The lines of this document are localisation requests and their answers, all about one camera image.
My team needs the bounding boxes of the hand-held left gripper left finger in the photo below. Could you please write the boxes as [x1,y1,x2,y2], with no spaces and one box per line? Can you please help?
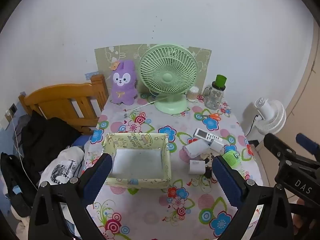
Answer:
[29,152,113,240]

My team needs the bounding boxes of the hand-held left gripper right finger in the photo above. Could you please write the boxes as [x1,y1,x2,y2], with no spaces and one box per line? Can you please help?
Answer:
[211,155,293,240]

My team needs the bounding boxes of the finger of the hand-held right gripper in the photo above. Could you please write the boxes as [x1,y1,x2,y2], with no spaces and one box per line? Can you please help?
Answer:
[263,132,304,165]
[296,133,320,160]

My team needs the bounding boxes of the green round speaker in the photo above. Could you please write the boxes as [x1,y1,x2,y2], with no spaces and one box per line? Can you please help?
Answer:
[222,151,242,169]

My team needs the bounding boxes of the white charger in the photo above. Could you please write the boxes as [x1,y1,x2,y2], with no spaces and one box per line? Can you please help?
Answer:
[188,159,207,175]

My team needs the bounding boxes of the white rectangular box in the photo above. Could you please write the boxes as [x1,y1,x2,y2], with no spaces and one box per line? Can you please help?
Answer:
[184,139,210,157]

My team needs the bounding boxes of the white remote control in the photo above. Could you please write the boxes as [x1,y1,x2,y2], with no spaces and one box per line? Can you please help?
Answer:
[194,128,223,142]

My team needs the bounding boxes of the yellow patterned storage box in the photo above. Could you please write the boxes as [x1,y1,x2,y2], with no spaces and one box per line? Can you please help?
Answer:
[101,132,172,188]

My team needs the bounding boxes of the person's right hand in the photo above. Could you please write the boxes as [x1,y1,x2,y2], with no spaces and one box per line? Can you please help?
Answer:
[293,199,312,233]

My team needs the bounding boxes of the white standing fan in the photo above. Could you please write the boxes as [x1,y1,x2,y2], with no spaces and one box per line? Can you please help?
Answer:
[254,97,287,135]

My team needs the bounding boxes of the white printed bag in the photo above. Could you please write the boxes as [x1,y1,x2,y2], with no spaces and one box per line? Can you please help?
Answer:
[37,147,85,188]

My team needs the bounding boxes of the blue cloth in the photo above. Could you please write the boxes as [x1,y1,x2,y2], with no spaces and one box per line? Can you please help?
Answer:
[72,135,92,147]

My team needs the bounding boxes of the beige wooden panel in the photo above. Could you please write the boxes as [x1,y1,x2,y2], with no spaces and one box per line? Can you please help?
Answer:
[257,17,320,200]

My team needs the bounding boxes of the orange scissors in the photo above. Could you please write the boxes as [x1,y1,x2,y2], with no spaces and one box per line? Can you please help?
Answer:
[200,112,222,121]

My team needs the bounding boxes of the floral tablecloth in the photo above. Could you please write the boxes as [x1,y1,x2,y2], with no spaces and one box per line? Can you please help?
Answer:
[84,94,263,240]

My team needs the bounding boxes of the black clothing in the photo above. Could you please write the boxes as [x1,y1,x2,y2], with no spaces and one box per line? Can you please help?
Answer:
[21,110,82,178]

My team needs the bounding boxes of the glass jar with green lid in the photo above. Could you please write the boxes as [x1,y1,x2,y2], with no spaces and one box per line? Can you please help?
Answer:
[203,74,227,110]

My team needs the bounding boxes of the black backpack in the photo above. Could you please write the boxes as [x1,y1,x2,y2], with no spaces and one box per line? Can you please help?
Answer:
[0,152,38,218]

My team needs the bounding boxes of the cotton swab container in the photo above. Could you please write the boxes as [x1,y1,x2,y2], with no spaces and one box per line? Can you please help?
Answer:
[186,86,200,102]

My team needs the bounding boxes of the wooden chair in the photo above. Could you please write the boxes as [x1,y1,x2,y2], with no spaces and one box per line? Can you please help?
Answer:
[19,74,110,135]

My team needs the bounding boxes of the purple plush toy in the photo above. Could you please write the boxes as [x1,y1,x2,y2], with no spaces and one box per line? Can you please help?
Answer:
[109,60,138,105]

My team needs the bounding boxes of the green desk fan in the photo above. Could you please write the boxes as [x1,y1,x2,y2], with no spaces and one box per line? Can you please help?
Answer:
[138,44,199,114]

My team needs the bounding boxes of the black fan cable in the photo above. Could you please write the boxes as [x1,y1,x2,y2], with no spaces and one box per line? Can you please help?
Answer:
[246,115,258,137]

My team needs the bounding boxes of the white fan cable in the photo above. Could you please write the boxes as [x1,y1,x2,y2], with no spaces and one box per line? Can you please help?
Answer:
[123,99,160,118]

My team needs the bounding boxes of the thin white charging cable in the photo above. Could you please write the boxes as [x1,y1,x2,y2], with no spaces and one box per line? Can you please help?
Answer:
[10,114,38,190]

